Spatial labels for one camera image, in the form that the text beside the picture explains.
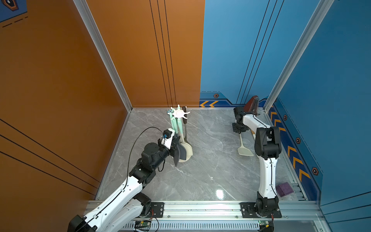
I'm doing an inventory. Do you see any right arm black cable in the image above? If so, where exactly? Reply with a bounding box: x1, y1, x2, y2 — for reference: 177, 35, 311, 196
252, 114, 276, 201

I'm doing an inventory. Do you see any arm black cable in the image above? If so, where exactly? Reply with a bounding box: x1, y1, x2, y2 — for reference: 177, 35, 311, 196
252, 114, 276, 201
123, 126, 163, 192

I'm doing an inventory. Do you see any left green circuit board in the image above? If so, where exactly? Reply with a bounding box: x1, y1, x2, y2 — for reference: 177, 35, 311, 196
134, 220, 152, 231

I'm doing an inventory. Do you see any right green circuit board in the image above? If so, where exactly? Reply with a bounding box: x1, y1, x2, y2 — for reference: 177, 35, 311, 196
259, 220, 274, 232

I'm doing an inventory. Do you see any mint handle white spatula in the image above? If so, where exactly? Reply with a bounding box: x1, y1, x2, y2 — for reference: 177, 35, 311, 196
237, 133, 254, 157

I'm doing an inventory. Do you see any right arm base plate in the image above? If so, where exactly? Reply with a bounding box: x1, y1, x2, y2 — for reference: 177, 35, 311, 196
240, 202, 282, 219

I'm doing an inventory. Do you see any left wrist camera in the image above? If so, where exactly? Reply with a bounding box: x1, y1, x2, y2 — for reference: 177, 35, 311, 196
160, 128, 175, 149

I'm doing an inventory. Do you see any mint handle grey turner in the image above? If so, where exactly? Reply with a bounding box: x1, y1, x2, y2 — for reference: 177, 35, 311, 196
170, 116, 180, 167

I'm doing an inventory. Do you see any purple flat block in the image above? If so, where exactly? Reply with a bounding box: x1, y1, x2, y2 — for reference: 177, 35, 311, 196
276, 182, 294, 197

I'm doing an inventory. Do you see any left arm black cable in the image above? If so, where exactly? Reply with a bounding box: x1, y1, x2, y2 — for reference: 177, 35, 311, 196
123, 126, 163, 192

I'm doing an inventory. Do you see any black handle metal utensil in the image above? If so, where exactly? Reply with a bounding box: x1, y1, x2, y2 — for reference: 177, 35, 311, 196
182, 106, 192, 147

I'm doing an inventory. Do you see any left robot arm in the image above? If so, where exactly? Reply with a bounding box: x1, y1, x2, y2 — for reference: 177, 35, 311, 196
67, 128, 180, 232

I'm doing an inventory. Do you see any aluminium front rail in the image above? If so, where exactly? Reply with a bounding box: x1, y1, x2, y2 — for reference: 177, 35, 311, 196
83, 200, 322, 221

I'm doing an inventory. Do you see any dark red metronome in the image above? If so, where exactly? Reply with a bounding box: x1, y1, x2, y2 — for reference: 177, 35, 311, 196
243, 95, 260, 116

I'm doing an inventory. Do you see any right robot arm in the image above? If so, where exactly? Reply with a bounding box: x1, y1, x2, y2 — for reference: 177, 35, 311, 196
232, 107, 282, 218

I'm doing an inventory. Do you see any mint handle grey spatula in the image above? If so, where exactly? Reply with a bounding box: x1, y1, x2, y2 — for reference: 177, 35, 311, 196
172, 118, 186, 162

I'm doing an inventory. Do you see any green circuit board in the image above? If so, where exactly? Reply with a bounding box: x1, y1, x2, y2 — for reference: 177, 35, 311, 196
134, 220, 152, 231
259, 220, 274, 232

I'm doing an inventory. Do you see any white utensil rack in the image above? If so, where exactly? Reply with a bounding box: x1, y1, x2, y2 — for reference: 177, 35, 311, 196
167, 105, 193, 161

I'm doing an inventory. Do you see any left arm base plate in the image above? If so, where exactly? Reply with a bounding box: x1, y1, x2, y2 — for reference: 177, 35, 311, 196
139, 202, 165, 218

